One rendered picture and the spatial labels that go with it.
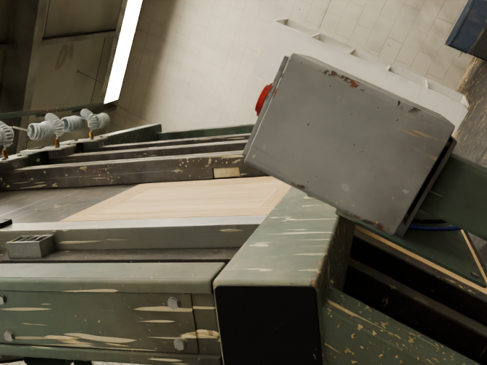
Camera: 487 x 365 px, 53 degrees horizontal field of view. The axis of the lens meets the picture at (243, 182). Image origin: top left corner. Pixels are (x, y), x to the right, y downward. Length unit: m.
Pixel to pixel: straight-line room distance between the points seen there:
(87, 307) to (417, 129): 0.43
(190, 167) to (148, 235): 0.62
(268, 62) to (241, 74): 1.64
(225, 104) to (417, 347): 6.41
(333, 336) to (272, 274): 0.09
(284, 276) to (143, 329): 0.19
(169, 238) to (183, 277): 0.28
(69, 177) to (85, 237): 0.75
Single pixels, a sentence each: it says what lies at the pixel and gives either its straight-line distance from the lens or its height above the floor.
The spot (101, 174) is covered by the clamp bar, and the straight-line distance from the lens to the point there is 1.59.
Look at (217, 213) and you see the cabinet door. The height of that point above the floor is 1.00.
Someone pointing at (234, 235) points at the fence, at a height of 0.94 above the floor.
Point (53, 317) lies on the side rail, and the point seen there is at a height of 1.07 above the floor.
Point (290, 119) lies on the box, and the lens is 0.48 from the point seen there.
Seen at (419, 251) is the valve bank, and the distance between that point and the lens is 0.77.
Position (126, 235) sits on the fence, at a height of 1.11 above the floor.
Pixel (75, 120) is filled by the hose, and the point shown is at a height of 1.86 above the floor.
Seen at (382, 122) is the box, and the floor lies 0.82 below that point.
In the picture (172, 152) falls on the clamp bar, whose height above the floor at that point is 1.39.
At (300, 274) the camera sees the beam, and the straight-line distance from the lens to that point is 0.54.
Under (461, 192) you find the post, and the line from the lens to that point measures 0.52.
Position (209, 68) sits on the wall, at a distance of 6.87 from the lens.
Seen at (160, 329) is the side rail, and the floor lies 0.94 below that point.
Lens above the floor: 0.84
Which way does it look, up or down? 9 degrees up
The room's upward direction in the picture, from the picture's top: 63 degrees counter-clockwise
